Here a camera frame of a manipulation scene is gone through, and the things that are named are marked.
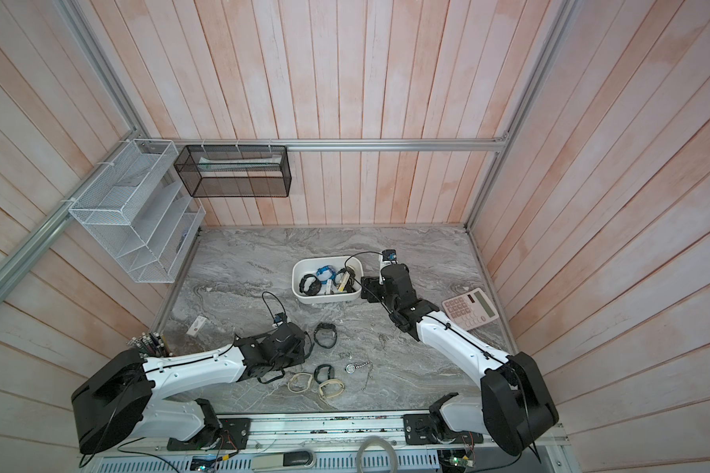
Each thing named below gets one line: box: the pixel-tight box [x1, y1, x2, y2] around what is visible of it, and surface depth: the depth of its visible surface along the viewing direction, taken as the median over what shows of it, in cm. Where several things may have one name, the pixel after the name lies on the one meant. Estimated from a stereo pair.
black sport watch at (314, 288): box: [298, 273, 322, 296], surface depth 100 cm
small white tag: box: [186, 315, 208, 338], surface depth 94 cm
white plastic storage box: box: [291, 256, 364, 304], surface depth 104 cm
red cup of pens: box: [126, 332, 174, 358], surface depth 74 cm
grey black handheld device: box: [251, 449, 317, 473], surface depth 70 cm
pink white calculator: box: [441, 287, 500, 332], surface depth 97 cm
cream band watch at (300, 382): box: [286, 372, 313, 394], surface depth 83 cm
